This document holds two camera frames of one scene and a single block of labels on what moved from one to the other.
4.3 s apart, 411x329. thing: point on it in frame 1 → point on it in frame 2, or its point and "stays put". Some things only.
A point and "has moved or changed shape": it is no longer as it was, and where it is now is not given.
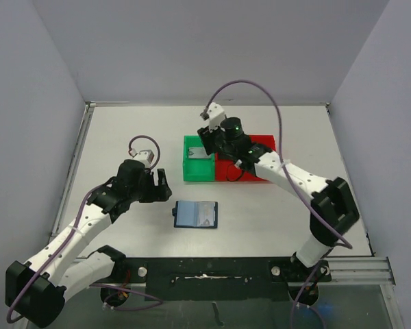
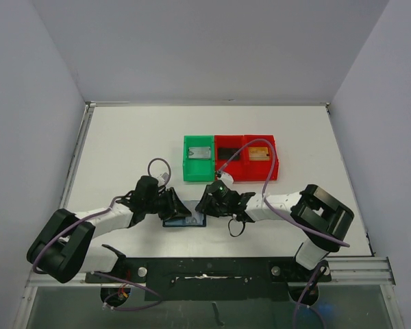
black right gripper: x=207 y=142 → x=208 y=200
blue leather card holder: x=195 y=214 has moved or changed shape
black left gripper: x=163 y=191 → x=178 y=210
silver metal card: x=198 y=153 stays put
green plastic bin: x=196 y=169 stays put
